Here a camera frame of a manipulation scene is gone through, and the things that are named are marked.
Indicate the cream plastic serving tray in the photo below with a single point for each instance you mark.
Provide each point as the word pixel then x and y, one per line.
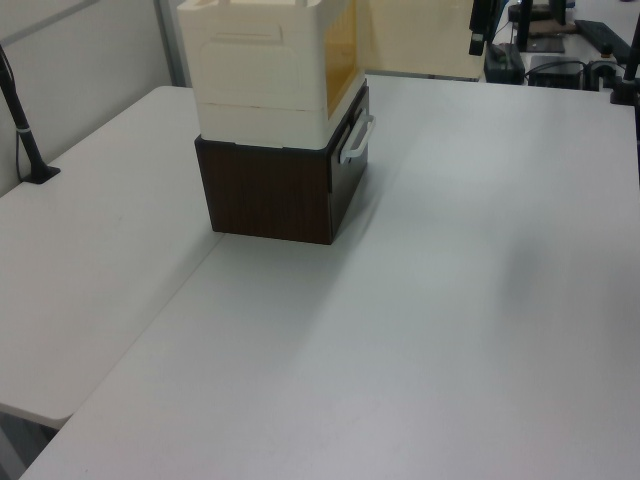
pixel 250 75

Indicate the black round clamp device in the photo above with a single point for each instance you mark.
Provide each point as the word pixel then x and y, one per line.
pixel 601 74

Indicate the grey metal partition post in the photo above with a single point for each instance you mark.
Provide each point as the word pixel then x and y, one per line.
pixel 167 40

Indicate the black upright pole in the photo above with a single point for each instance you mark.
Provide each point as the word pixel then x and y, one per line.
pixel 523 25

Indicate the black flat keyboard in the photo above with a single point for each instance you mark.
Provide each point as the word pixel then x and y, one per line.
pixel 602 36

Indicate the dark brown wooden cabinet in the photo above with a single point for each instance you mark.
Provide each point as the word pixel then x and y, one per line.
pixel 265 195

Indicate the amber translucent cabinet door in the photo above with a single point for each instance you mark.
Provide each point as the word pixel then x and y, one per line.
pixel 342 60

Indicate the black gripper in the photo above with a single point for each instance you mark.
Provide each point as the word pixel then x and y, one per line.
pixel 483 14

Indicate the black equipment box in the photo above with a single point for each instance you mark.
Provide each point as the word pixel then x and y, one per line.
pixel 555 72

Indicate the black flat mat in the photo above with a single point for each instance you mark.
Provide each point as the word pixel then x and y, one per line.
pixel 547 46

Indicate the black and green box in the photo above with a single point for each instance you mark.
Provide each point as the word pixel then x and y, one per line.
pixel 504 62

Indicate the beige background cabinet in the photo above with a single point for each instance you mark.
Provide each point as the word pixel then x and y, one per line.
pixel 420 35

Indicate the black clamped camera stand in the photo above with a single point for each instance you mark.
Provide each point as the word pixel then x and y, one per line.
pixel 625 92

